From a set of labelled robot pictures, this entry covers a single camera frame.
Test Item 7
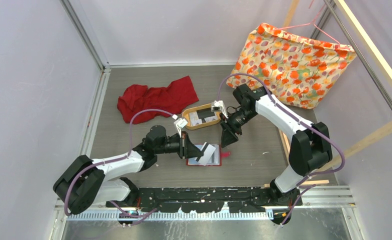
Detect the red cloth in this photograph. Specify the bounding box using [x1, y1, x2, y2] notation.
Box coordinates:
[117, 76, 199, 124]

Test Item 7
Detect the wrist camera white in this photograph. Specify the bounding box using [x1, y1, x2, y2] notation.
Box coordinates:
[171, 114, 188, 136]
[210, 100, 229, 119]

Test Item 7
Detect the white magnetic stripe card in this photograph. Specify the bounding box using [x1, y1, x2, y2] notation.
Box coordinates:
[196, 142, 216, 166]

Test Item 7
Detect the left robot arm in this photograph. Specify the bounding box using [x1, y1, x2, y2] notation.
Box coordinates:
[53, 125, 209, 216]

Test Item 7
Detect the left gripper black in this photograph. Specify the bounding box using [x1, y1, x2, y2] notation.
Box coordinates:
[154, 130, 203, 159]

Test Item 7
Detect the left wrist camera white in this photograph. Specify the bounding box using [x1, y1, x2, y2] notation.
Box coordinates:
[171, 114, 188, 136]

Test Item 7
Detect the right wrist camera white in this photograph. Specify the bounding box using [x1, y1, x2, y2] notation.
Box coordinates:
[210, 100, 229, 119]

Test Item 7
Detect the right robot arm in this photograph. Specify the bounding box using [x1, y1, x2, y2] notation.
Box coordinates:
[220, 84, 333, 205]

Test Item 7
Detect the pink clothes hanger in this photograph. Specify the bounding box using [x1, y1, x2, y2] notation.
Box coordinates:
[279, 0, 340, 44]

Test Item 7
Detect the red card holder wallet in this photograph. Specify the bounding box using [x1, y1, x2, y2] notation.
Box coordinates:
[186, 144, 231, 167]

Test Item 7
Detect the wooden frame rack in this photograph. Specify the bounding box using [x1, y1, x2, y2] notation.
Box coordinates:
[263, 0, 392, 188]

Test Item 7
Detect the white numbered card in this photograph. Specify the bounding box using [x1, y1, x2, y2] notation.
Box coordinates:
[188, 111, 203, 127]

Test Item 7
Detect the floral fabric bag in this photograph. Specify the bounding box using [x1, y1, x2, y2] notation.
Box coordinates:
[226, 23, 357, 109]

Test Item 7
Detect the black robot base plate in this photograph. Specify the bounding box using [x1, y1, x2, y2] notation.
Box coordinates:
[115, 186, 300, 214]

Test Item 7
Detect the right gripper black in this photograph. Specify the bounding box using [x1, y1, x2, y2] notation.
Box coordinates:
[219, 107, 258, 148]

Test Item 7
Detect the aluminium frame rail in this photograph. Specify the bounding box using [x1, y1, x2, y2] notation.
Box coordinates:
[53, 0, 392, 240]

